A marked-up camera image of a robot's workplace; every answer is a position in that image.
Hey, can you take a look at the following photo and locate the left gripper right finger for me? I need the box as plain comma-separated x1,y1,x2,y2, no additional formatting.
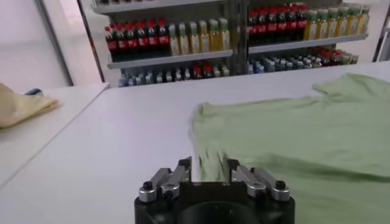
227,158,291,203

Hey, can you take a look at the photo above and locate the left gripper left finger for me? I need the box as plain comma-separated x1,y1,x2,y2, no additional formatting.
138,156,193,203

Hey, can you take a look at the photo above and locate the light green t-shirt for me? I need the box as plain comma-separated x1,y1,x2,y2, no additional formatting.
188,72,390,224

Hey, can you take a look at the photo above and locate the white metal shelf board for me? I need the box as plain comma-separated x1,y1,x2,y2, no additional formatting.
106,49,235,70
248,32,369,55
91,0,226,15

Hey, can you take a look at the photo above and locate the yellow drink bottle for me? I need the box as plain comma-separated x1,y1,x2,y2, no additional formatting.
305,10,317,40
168,23,179,57
316,9,327,40
199,20,210,53
219,18,230,51
327,8,338,38
358,5,371,35
337,7,349,37
179,23,190,55
189,21,200,54
208,19,219,52
348,5,360,36

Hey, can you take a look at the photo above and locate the red cap cola bottle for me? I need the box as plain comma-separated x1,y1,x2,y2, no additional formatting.
276,6,286,43
147,20,159,57
248,10,258,46
286,5,297,42
137,21,149,58
257,9,268,46
107,26,118,61
158,19,169,56
296,4,307,41
116,24,128,60
267,8,277,45
127,23,138,59

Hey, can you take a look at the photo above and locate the black beverage shelf unit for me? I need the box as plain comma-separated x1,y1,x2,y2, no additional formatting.
237,0,371,75
77,0,246,89

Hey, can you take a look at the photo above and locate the pale yellow garment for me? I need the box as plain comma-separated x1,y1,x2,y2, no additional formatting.
0,82,60,128

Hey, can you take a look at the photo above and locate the grey diagonal frame post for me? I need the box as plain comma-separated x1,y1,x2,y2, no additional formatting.
372,4,390,63
35,0,74,88

